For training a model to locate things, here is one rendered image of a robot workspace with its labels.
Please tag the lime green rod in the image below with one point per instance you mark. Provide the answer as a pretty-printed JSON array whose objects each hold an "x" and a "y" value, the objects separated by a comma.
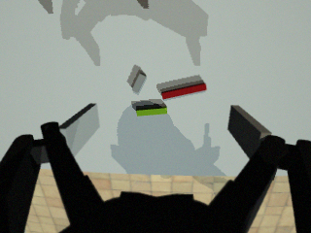
[{"x": 151, "y": 111}]

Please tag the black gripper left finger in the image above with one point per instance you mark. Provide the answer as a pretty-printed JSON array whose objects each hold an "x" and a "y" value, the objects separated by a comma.
[{"x": 20, "y": 167}]

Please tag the red rod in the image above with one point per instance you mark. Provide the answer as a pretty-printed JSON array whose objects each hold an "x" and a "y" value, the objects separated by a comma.
[{"x": 183, "y": 90}]

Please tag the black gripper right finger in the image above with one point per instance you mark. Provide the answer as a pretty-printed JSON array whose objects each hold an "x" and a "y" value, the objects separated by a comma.
[{"x": 237, "y": 204}]

